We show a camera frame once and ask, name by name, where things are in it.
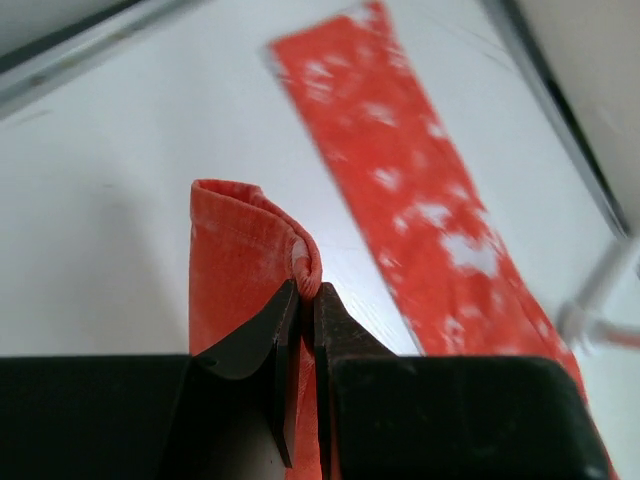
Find white clothes rack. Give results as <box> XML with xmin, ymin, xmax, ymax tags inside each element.
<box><xmin>558</xmin><ymin>236</ymin><xmax>639</xmax><ymax>354</ymax></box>

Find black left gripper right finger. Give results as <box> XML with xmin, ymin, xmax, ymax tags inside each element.
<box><xmin>313</xmin><ymin>282</ymin><xmax>395</xmax><ymax>479</ymax></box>

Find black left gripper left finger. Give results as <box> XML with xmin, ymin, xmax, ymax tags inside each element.
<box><xmin>194</xmin><ymin>280</ymin><xmax>300</xmax><ymax>468</ymax></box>

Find orange white tie-dye trousers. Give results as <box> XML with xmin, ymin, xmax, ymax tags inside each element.
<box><xmin>189</xmin><ymin>1</ymin><xmax>615</xmax><ymax>479</ymax></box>

